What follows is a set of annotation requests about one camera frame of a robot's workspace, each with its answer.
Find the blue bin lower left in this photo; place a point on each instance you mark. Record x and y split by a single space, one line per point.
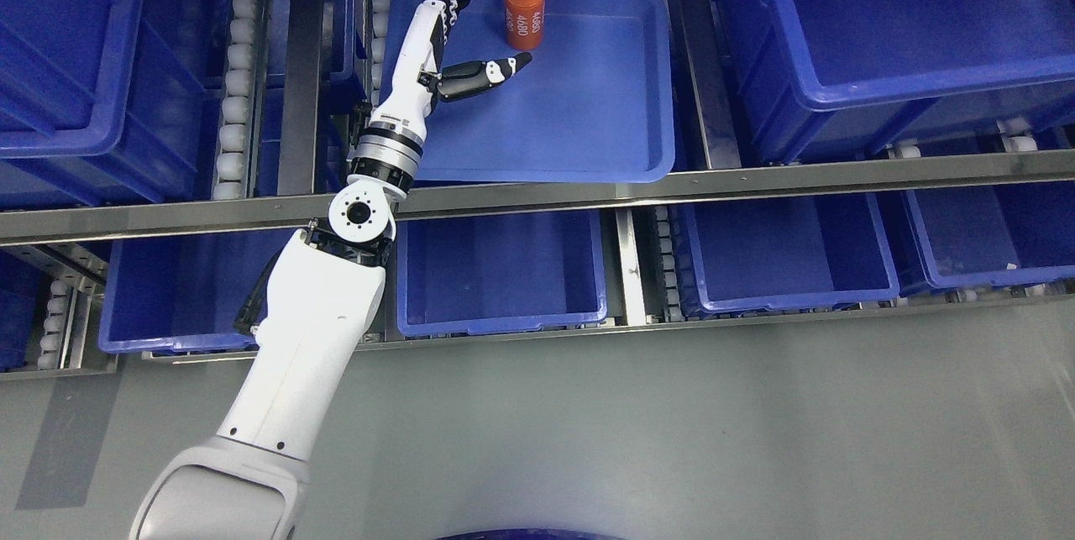
182 293

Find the blue bin lower right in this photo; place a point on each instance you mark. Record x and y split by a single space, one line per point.
781 254

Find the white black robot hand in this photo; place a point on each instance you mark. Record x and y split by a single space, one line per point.
418 71

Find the blue bin lower middle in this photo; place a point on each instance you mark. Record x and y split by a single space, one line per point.
510 273

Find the large blue bin upper right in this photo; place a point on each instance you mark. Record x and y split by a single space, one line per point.
828 79

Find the orange cylindrical capacitor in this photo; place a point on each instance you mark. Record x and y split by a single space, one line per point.
524 23

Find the steel shelf front rail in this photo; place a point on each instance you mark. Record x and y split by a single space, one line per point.
196 217

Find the large blue bin upper left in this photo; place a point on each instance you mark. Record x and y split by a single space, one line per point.
101 100

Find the blue bin far right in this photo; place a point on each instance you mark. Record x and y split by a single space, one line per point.
980 236

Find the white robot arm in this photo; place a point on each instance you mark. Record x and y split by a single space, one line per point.
252 478

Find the large blue bin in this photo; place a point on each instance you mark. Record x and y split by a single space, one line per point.
828 79
101 100

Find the shallow blue tray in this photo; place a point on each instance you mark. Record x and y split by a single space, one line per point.
595 105

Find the white roller track left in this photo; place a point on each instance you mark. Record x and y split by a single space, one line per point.
229 180

